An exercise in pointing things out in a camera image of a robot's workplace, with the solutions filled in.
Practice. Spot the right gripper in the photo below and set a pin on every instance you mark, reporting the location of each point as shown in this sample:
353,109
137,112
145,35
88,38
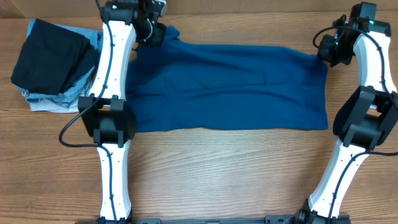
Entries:
329,50

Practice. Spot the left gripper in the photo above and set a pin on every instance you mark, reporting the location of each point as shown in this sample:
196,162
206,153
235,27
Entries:
160,31

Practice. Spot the blue polo shirt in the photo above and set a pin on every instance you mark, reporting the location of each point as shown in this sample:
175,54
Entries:
231,87

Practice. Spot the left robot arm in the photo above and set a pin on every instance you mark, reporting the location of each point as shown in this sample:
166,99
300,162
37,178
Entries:
105,113

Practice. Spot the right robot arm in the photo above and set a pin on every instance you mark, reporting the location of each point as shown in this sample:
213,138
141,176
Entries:
368,116

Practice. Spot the folded light blue jeans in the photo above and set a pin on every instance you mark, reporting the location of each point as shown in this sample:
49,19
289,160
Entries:
95,37

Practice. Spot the folded black garment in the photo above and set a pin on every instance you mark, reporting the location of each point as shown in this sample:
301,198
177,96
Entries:
52,59

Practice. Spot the folded white garment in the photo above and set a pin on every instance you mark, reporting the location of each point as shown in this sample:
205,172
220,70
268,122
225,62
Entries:
65,102

